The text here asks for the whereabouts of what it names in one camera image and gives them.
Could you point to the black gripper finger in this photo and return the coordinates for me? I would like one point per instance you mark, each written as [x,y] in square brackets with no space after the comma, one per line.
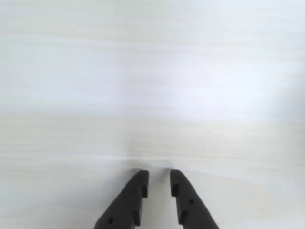
[128,202]
[190,210]

